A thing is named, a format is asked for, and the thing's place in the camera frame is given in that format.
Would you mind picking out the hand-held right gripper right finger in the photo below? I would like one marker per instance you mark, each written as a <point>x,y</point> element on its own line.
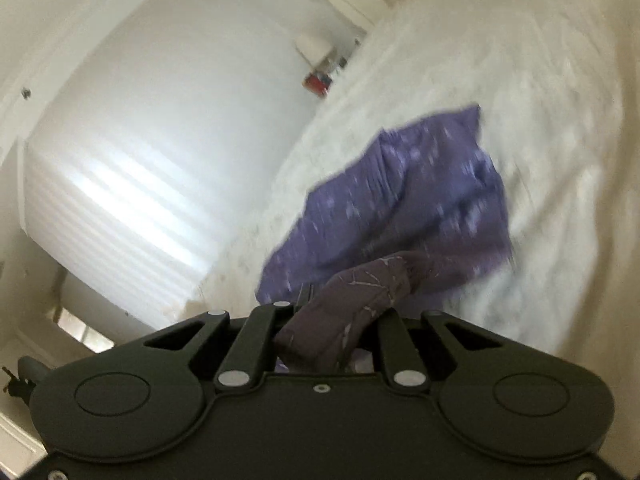
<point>397,345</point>

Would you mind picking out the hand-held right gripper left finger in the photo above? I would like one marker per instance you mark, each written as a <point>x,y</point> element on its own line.
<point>264,327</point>

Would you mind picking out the purple patterned hooded jacket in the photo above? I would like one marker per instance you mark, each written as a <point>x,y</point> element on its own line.
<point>400,200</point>

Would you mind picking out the dark object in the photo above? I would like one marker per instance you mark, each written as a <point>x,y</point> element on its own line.
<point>25,372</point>

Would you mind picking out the beige bedspread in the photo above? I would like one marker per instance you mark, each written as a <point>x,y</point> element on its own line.
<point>525,135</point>

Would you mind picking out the red object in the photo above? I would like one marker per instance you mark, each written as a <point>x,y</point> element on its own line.
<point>316,82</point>

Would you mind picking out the white lamp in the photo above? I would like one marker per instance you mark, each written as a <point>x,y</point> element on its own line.
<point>314,46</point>

